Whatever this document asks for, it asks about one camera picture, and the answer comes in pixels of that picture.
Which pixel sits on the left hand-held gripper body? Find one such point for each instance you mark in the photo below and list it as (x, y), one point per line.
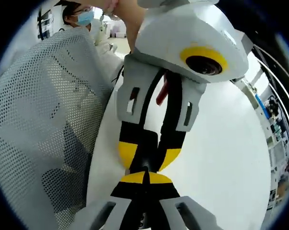
(178, 31)

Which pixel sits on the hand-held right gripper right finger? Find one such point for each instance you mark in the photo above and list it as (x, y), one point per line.
(182, 213)

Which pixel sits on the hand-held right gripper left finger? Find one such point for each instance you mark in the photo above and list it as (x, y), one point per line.
(103, 213)

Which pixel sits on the person's left hand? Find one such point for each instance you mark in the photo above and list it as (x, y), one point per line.
(132, 21)

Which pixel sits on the grey mesh chair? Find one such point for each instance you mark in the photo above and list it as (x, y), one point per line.
(39, 107)

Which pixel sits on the row of blue bins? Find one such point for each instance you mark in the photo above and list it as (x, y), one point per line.
(260, 105)

